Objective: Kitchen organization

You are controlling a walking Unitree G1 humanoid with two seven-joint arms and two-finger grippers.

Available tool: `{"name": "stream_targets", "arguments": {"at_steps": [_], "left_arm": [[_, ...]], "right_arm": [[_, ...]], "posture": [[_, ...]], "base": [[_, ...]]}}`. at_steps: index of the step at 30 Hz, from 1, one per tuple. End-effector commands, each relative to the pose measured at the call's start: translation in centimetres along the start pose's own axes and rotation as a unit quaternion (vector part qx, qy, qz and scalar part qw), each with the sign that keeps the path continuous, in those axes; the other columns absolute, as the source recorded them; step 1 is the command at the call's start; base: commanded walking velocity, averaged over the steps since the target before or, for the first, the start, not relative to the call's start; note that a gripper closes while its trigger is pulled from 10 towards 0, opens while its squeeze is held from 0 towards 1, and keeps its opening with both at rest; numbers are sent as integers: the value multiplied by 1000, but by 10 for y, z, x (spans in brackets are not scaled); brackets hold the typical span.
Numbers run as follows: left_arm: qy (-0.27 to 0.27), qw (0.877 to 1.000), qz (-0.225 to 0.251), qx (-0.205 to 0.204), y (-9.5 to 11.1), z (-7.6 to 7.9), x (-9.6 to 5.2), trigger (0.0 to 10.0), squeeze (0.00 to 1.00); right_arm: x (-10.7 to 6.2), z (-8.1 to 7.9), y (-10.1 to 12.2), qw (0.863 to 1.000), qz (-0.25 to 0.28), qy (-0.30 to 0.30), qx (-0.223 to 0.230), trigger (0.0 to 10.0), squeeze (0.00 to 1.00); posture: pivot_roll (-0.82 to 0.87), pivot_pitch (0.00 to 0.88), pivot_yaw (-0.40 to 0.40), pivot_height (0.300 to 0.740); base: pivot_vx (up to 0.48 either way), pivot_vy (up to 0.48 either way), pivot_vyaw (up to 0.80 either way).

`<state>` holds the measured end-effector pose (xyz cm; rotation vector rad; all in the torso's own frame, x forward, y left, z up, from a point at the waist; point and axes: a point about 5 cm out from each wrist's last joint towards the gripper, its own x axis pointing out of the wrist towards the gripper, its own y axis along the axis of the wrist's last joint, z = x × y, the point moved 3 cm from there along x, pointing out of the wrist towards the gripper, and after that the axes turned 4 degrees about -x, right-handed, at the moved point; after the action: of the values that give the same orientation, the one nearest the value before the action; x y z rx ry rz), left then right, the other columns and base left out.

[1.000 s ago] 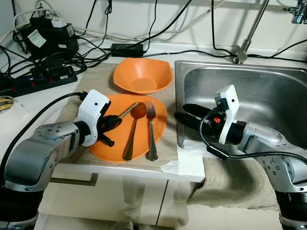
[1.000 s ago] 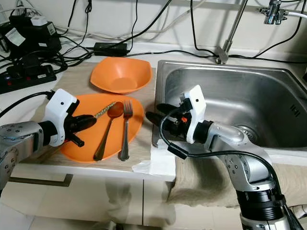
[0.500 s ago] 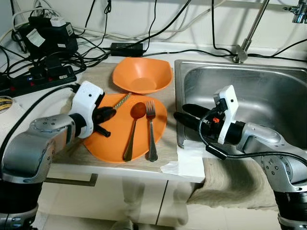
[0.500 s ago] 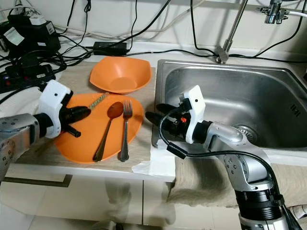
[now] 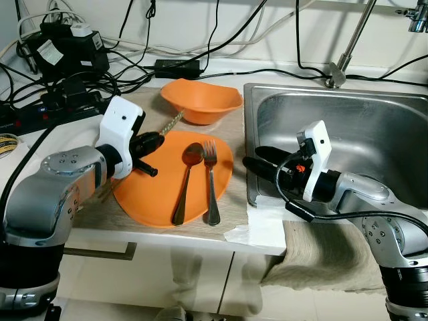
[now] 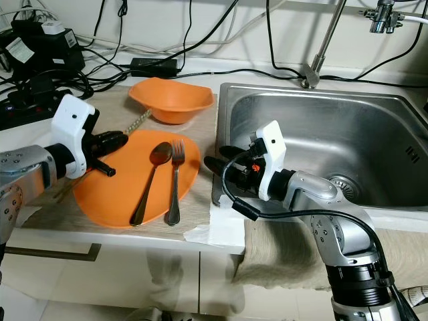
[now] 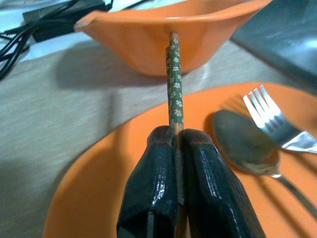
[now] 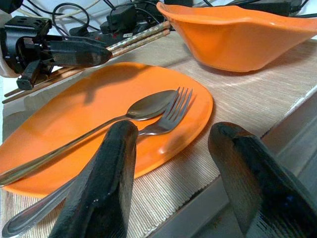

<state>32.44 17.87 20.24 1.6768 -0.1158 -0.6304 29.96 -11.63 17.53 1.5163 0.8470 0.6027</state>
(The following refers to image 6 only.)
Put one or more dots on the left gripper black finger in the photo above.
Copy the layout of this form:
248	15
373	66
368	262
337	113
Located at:
105	168
118	139

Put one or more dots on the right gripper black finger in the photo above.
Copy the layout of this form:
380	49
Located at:
234	154
222	172

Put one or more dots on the patterned chopstick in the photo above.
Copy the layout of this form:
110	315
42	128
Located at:
139	122

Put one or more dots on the orange plastic plate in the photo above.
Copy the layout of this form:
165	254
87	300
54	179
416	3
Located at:
114	200

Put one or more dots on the metal spoon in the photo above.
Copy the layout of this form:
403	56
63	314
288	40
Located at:
160	154

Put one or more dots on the metal fork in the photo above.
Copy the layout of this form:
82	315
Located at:
177	155

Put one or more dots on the orange plastic bowl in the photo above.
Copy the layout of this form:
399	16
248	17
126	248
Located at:
170	100

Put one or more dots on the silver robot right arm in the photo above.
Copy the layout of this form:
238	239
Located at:
334	200

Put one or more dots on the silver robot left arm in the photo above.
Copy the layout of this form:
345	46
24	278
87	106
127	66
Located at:
27	194

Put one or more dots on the white paper sheet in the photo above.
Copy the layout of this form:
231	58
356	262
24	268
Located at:
224	227

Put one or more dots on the beige woven placemat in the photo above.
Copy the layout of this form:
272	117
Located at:
53	221

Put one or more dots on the black power strip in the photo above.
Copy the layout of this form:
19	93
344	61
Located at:
27	114

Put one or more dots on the black power adapter brick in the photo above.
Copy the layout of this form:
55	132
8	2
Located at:
154	67

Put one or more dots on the beige hanging towel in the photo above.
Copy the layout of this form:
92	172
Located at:
294	261

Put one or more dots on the stainless steel sink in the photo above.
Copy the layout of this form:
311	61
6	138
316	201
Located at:
341	127

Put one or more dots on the black labelled device box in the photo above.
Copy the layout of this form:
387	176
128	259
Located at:
43	50

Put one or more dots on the steel sink faucet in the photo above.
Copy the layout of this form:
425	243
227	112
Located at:
328	40

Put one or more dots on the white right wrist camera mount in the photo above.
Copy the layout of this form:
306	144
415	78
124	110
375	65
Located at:
269	140

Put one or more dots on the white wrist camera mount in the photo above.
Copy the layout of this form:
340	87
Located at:
73	114
269	140

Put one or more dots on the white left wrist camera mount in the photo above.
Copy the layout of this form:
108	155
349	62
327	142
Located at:
73	114

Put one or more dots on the metal wall tap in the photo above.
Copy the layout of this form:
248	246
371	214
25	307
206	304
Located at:
382	17

